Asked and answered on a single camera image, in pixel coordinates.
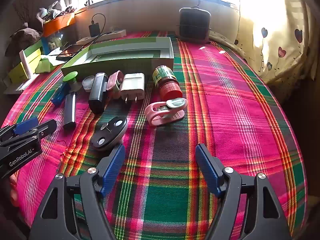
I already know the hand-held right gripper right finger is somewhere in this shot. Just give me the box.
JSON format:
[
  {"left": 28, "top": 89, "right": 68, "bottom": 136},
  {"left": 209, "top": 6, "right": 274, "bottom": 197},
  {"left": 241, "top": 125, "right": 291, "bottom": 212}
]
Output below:
[{"left": 195, "top": 144, "right": 292, "bottom": 240}]

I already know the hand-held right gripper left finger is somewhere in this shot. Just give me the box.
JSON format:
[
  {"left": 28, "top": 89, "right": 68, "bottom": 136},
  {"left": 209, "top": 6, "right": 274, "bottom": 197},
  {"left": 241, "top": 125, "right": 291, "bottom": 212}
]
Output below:
[{"left": 29, "top": 144, "right": 126, "bottom": 240}]

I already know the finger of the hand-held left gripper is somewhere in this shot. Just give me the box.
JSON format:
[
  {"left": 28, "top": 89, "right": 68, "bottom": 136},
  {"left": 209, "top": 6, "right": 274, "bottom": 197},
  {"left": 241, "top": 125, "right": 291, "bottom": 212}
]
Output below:
[
  {"left": 0, "top": 117, "right": 40, "bottom": 141},
  {"left": 0, "top": 119, "right": 58, "bottom": 156}
]

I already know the blue usb tester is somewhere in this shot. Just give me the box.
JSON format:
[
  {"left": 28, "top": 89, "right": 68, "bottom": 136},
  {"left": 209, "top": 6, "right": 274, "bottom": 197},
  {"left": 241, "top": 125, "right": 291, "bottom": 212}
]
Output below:
[{"left": 51, "top": 82, "right": 70, "bottom": 105}]

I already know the black round two-button disc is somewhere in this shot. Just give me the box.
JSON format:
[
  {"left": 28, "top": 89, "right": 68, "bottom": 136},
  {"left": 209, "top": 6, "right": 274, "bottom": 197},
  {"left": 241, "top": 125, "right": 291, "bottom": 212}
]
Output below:
[{"left": 90, "top": 116, "right": 128, "bottom": 151}]

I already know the green round lid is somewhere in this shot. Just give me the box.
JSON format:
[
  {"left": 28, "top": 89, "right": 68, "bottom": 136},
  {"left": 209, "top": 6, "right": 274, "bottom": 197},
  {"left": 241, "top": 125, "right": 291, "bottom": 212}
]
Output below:
[{"left": 62, "top": 71, "right": 82, "bottom": 93}]

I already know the silver black lighter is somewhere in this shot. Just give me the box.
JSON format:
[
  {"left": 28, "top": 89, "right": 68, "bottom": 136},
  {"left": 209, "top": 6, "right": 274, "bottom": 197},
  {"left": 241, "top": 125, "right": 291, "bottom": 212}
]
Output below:
[{"left": 88, "top": 72, "right": 109, "bottom": 114}]

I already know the white round lid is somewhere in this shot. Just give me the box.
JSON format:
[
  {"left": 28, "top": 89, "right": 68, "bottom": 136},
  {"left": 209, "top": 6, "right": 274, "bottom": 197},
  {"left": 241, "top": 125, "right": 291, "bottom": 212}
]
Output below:
[{"left": 82, "top": 76, "right": 96, "bottom": 93}]

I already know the pink clip tool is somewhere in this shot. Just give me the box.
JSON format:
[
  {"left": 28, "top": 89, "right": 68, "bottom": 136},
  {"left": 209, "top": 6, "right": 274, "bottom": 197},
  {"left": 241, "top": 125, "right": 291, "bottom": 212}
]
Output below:
[{"left": 144, "top": 97, "right": 188, "bottom": 127}]

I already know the pink lens case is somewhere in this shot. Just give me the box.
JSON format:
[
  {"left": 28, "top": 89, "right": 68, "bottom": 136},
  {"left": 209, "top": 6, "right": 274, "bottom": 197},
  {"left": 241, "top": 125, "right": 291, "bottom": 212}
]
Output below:
[{"left": 107, "top": 70, "right": 125, "bottom": 99}]

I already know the white charger plug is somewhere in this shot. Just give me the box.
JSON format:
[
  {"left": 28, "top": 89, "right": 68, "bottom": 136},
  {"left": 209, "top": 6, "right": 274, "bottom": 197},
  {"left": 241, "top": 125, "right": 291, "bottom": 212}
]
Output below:
[{"left": 119, "top": 73, "right": 145, "bottom": 104}]

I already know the green cardboard box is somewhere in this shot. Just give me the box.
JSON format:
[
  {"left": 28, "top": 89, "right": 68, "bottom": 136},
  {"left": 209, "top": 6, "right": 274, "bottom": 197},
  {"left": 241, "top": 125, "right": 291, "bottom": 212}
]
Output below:
[{"left": 61, "top": 37, "right": 174, "bottom": 77}]

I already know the red capped brown bottle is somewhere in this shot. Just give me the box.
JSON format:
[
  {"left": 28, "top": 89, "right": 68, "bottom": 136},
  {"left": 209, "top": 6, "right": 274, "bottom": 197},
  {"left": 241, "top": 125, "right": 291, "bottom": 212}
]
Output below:
[{"left": 152, "top": 65, "right": 183, "bottom": 102}]

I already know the yellow green box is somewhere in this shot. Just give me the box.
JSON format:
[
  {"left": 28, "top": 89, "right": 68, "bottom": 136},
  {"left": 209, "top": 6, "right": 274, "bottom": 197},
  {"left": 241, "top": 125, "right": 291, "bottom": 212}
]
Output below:
[{"left": 7, "top": 47, "right": 43, "bottom": 83}]

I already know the green tissue pack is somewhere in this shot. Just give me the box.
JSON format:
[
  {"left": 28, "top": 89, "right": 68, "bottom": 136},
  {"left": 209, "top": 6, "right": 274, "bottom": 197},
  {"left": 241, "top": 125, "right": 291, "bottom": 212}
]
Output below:
[{"left": 35, "top": 56, "right": 63, "bottom": 74}]

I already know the plaid blanket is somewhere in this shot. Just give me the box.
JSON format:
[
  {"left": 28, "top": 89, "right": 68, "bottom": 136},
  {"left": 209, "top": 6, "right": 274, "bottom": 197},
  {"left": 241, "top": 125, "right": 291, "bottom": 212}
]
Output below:
[{"left": 0, "top": 31, "right": 308, "bottom": 240}]

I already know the white paper sheet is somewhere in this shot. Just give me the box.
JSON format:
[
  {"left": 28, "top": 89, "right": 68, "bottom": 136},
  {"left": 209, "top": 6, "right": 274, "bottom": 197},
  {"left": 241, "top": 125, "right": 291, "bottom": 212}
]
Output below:
[{"left": 46, "top": 52, "right": 65, "bottom": 67}]

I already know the black smartphone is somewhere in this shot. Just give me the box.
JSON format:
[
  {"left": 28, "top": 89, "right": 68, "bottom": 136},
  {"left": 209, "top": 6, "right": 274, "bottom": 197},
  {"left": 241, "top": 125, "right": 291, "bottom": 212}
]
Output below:
[{"left": 56, "top": 44, "right": 84, "bottom": 61}]

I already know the blue printed box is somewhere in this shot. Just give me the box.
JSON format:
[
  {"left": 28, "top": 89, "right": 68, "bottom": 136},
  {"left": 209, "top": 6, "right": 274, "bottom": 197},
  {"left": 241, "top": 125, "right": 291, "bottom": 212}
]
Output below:
[{"left": 41, "top": 34, "right": 63, "bottom": 55}]

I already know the brown checked cloth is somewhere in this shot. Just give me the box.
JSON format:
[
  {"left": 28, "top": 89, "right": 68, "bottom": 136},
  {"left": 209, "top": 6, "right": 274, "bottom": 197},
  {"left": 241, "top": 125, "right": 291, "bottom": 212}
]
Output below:
[{"left": 11, "top": 24, "right": 42, "bottom": 53}]

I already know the orange box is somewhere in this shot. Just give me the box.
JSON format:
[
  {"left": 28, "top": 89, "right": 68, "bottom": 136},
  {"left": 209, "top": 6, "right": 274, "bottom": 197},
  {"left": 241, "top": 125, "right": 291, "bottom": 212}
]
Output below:
[{"left": 42, "top": 12, "right": 76, "bottom": 37}]

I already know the black power adapter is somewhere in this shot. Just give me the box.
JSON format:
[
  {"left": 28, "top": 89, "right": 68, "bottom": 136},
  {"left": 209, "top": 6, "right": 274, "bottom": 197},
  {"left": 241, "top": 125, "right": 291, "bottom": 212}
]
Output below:
[{"left": 89, "top": 22, "right": 100, "bottom": 37}]

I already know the white power strip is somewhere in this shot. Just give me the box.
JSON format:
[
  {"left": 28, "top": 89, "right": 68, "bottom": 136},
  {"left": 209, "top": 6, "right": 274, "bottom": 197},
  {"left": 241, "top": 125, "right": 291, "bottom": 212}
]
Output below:
[{"left": 76, "top": 29, "right": 127, "bottom": 45}]

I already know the pile of small clutter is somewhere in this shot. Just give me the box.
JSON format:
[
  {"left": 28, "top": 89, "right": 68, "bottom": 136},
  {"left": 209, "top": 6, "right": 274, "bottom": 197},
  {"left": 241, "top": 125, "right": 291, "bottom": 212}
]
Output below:
[{"left": 36, "top": 0, "right": 75, "bottom": 20}]

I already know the grey small heater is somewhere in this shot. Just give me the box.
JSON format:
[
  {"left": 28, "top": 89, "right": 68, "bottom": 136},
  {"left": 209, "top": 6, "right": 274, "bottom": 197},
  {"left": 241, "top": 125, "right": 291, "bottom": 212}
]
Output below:
[{"left": 176, "top": 6, "right": 212, "bottom": 43}]

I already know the heart print curtain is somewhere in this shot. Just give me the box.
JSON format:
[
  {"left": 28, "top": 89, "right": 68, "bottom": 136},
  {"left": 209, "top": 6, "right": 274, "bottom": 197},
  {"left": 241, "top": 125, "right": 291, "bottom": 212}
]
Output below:
[{"left": 235, "top": 0, "right": 313, "bottom": 80}]

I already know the black charging cable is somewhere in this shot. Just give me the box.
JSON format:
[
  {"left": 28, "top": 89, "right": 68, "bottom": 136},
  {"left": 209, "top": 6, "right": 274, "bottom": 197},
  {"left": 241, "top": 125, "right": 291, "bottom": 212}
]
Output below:
[{"left": 47, "top": 13, "right": 118, "bottom": 55}]

